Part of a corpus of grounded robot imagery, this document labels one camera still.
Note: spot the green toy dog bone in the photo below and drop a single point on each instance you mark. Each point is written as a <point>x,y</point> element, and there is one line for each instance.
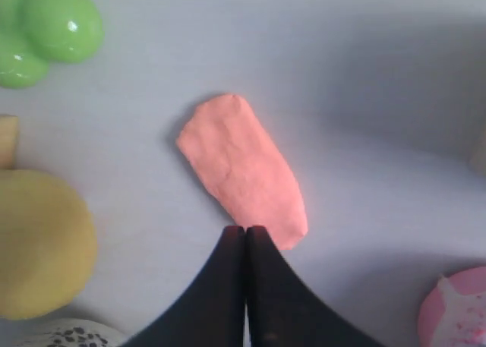
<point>35,33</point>

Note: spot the orange cheese wedge toy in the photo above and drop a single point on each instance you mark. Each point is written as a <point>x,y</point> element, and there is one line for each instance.
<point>8,140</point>

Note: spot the pink strawberry cake toy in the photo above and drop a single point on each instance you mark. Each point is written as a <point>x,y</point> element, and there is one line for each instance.
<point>453,313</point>

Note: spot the white speckled ceramic bowl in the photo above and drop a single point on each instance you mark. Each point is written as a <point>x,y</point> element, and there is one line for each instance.
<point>68,332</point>

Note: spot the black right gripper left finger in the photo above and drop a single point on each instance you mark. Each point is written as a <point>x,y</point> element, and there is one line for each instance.
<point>211,311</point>

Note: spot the orange salmon toy piece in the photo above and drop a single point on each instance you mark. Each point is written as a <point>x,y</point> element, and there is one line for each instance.
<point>238,163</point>

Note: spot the yellow potato toy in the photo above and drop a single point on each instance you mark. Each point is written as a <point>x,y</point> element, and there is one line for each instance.
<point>48,244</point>

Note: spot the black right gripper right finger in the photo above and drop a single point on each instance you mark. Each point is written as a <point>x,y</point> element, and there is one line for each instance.
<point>282,310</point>

